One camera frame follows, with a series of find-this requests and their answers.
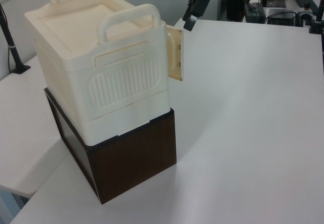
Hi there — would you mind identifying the cream cabinet door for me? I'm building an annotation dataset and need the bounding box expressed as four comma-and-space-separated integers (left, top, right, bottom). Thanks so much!
166, 24, 185, 83

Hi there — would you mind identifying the cream plastic cabinet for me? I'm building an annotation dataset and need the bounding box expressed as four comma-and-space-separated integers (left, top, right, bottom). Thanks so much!
24, 0, 171, 145

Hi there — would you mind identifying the black device with green parts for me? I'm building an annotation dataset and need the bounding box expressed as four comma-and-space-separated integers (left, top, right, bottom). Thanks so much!
243, 0, 267, 23

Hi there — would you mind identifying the black electronics box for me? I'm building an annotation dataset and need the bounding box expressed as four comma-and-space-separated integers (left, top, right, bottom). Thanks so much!
267, 8, 297, 26

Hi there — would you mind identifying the dark brown wooden drawer box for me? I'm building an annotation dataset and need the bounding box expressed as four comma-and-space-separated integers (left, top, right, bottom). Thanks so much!
44, 87, 177, 205

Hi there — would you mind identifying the black clamp mount pole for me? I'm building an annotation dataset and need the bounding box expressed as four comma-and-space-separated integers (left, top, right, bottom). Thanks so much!
308, 0, 324, 35

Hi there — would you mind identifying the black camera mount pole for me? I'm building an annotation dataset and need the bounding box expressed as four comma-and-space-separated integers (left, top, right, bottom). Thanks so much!
0, 3, 31, 74

